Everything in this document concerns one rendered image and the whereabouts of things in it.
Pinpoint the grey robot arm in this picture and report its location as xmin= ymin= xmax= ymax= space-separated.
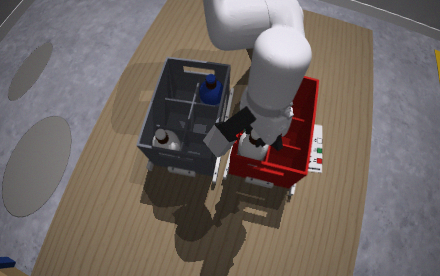
xmin=203 ymin=0 xmax=312 ymax=158

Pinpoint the white paper pick list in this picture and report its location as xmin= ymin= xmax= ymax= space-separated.
xmin=308 ymin=124 xmax=322 ymax=173

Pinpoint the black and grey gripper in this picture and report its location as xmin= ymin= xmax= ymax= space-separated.
xmin=239 ymin=86 xmax=292 ymax=151

